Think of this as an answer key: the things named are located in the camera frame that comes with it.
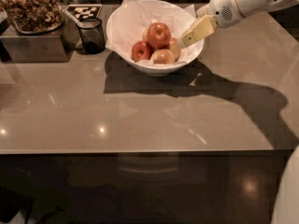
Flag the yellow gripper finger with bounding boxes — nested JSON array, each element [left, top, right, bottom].
[[178, 15, 218, 49]]

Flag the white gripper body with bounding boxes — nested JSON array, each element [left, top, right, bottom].
[[196, 0, 244, 28]]

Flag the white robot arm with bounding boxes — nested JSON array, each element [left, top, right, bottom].
[[178, 0, 299, 49]]

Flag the right yellow-red apple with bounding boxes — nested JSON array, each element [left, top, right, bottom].
[[168, 37, 181, 61]]

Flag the yellow-red apple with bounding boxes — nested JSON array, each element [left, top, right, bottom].
[[151, 49, 176, 64], [168, 37, 181, 61]]

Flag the top red apple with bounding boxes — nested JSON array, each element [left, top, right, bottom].
[[147, 22, 171, 49]]

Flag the red apple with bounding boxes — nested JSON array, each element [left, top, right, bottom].
[[147, 22, 171, 49], [131, 41, 153, 63]]

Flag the front yellow-red apple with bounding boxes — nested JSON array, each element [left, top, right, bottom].
[[151, 49, 176, 64]]

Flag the left red apple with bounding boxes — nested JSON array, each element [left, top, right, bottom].
[[131, 41, 153, 63]]

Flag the white paper bowl liner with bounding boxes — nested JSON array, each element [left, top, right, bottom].
[[106, 0, 198, 67]]

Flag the white ceramic bowl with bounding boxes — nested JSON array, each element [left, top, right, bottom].
[[106, 0, 206, 77]]

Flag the black mesh cup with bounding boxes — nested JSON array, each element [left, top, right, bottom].
[[77, 18, 106, 54]]

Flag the black white marker tag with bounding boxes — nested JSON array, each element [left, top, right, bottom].
[[66, 4, 102, 21]]

